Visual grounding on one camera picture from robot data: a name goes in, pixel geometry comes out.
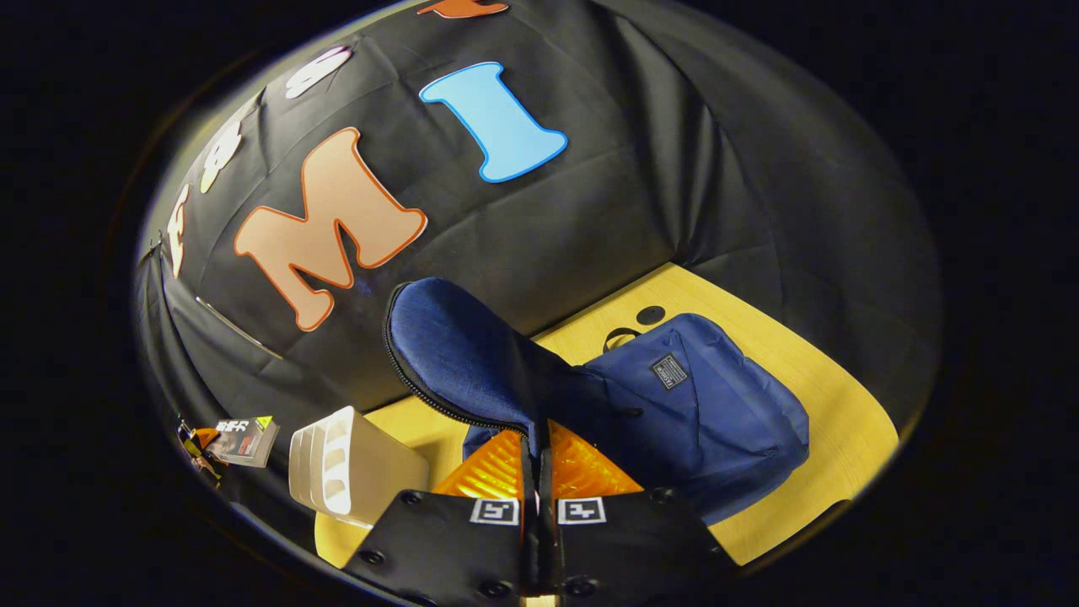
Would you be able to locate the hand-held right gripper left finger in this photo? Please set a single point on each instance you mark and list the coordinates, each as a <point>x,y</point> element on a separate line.
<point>438,539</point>

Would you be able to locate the black backdrop cloth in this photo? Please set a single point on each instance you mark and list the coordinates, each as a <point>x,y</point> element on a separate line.
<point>632,185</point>

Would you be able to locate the white bookshelf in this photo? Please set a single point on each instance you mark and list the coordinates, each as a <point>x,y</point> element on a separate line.
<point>371,472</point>

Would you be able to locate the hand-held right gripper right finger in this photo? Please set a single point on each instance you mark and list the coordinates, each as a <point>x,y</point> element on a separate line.
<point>632,539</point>

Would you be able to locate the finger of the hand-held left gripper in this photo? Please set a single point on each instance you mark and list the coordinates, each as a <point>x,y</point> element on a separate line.
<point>206,437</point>

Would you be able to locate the black round desk grommet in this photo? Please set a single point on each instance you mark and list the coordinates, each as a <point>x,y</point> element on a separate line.
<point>651,315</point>

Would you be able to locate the blue schoolbag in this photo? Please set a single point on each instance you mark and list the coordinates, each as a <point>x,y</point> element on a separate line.
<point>716,421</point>

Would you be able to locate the black book with yellow triangle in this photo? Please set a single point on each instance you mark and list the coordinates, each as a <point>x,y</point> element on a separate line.
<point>244,443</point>

